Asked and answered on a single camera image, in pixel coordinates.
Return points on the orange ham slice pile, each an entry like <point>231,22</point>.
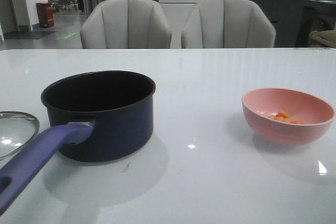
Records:
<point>283,116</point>

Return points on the pink plastic bowl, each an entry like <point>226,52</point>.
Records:
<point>259,104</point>

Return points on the glass lid with blue knob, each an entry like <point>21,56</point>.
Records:
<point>17,129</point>

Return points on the dark blue saucepan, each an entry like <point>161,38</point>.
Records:
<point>94,117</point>

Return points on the left grey upholstered chair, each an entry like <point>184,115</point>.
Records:
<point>126,24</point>

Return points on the grey upholstered chair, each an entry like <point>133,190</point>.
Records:
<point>227,24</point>
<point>126,24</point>

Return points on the right grey upholstered chair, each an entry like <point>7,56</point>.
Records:
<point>227,24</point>

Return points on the red trash bin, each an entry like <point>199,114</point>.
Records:
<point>45,16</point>

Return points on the olive cushion seat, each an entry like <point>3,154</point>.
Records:
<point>323,39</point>

